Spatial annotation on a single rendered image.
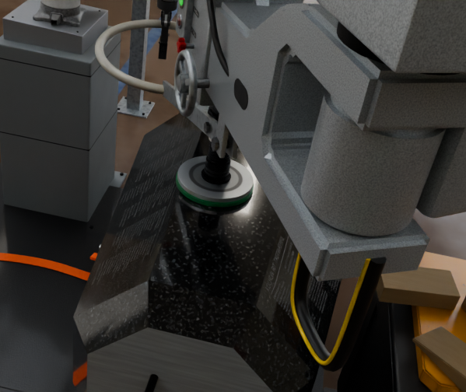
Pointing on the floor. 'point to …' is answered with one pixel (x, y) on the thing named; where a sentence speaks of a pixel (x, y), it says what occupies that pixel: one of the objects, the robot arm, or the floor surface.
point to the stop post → (137, 64)
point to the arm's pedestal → (56, 127)
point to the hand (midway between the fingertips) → (162, 47)
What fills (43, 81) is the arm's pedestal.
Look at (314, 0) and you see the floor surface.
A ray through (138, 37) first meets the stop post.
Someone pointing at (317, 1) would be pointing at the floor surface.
